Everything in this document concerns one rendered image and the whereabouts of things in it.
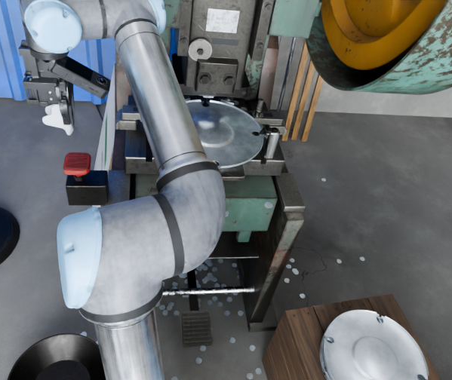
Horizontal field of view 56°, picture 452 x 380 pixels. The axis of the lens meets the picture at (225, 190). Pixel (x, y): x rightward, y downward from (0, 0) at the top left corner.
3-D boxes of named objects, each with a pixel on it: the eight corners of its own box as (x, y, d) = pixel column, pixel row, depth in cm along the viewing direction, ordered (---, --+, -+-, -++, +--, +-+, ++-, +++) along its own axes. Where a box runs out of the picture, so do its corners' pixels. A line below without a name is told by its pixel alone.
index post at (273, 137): (273, 158, 120) (281, 131, 114) (263, 158, 120) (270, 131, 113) (272, 151, 122) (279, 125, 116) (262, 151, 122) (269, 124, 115)
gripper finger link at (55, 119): (47, 133, 94) (40, 97, 87) (75, 133, 95) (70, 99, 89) (44, 142, 92) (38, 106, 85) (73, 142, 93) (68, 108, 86)
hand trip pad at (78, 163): (91, 193, 104) (88, 170, 99) (66, 193, 103) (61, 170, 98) (93, 174, 109) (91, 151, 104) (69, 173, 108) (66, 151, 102)
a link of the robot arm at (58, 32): (104, 5, 64) (87, -23, 70) (24, 8, 59) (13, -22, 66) (107, 53, 69) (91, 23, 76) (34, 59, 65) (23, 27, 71)
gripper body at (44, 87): (35, 87, 90) (23, 33, 81) (77, 90, 91) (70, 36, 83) (28, 108, 85) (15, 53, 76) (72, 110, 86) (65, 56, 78)
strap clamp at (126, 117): (175, 131, 123) (176, 101, 116) (115, 129, 120) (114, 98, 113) (173, 119, 127) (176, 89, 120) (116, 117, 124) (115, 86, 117)
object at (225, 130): (155, 99, 120) (155, 96, 119) (253, 104, 125) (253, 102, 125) (155, 167, 100) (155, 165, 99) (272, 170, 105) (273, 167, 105)
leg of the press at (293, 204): (276, 330, 160) (364, 147, 97) (247, 332, 158) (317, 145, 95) (240, 167, 223) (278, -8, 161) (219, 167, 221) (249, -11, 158)
